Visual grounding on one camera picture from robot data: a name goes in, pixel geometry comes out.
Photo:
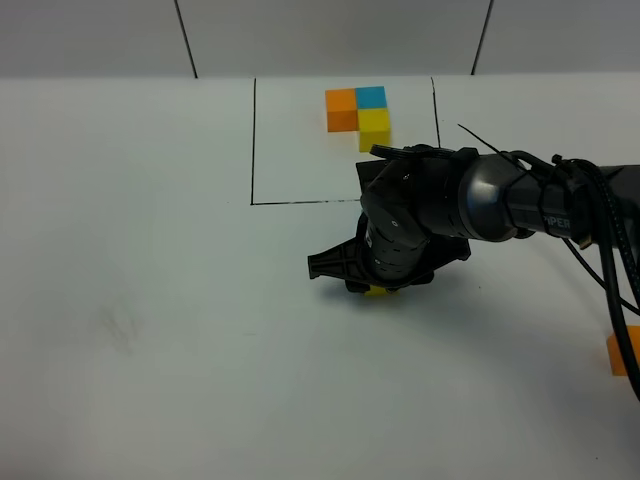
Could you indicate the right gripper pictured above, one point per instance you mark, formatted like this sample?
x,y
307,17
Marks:
x,y
366,263

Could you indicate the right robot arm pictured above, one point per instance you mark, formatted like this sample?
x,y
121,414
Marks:
x,y
421,207

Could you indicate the yellow template block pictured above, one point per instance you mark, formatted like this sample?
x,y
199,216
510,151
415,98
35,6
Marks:
x,y
374,128

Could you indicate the orange template block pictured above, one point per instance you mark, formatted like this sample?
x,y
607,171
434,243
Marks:
x,y
341,110

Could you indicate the blue template block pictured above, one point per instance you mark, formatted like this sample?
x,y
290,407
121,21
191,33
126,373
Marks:
x,y
372,97

